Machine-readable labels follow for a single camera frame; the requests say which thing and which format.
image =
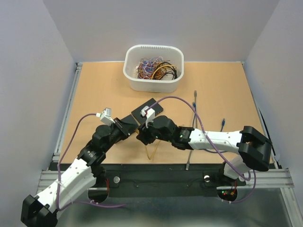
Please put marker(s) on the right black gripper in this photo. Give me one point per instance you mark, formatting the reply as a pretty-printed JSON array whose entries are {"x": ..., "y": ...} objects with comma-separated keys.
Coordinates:
[{"x": 144, "y": 135}]

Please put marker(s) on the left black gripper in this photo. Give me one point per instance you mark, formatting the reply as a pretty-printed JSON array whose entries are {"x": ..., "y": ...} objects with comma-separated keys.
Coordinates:
[{"x": 119, "y": 126}]

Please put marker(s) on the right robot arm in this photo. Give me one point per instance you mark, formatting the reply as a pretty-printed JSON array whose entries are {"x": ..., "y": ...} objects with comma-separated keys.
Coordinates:
[{"x": 242, "y": 151}]

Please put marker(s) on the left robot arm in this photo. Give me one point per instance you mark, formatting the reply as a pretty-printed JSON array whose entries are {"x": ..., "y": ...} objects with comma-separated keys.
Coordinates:
[{"x": 44, "y": 209}]

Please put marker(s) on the white plastic tub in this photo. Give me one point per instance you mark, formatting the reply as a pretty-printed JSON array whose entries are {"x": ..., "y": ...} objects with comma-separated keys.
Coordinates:
[{"x": 154, "y": 68}]

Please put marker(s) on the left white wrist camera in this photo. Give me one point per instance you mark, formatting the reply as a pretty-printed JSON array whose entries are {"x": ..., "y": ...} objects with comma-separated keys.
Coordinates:
[{"x": 105, "y": 116}]

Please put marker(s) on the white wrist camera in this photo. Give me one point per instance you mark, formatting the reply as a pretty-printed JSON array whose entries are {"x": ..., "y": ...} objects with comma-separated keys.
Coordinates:
[
  {"x": 149, "y": 113},
  {"x": 105, "y": 116}
]

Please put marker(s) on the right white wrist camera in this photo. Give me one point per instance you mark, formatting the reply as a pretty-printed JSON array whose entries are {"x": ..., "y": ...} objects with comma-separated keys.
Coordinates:
[{"x": 149, "y": 113}]

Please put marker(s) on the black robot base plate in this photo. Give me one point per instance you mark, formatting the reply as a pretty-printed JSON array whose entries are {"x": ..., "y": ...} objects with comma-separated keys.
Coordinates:
[{"x": 161, "y": 180}]

